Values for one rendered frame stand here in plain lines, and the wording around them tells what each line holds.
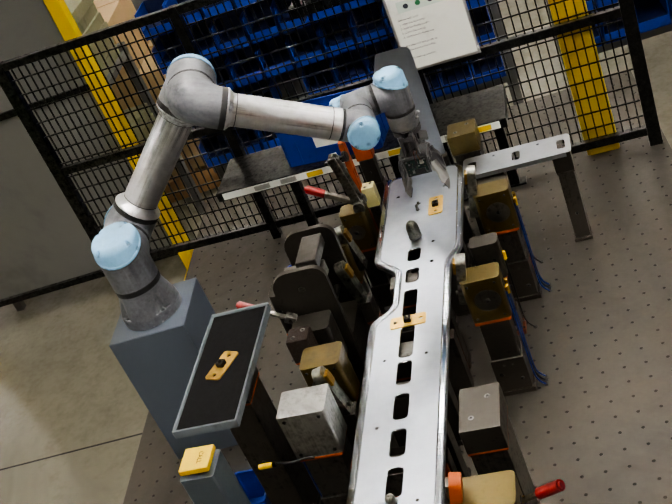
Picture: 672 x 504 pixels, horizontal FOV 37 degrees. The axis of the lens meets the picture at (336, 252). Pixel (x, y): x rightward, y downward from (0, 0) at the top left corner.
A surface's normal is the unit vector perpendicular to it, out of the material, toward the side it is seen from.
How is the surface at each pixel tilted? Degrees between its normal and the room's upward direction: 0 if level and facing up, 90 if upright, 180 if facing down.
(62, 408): 0
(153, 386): 90
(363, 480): 0
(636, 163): 0
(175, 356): 90
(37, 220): 90
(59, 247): 90
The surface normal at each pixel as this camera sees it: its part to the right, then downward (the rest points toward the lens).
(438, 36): -0.11, 0.57
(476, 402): -0.34, -0.79
